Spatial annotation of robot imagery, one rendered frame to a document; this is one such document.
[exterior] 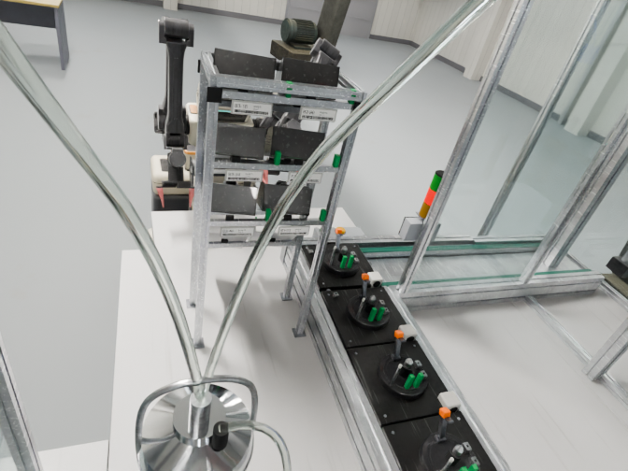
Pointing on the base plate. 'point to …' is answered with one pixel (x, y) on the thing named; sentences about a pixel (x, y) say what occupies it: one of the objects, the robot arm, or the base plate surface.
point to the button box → (342, 234)
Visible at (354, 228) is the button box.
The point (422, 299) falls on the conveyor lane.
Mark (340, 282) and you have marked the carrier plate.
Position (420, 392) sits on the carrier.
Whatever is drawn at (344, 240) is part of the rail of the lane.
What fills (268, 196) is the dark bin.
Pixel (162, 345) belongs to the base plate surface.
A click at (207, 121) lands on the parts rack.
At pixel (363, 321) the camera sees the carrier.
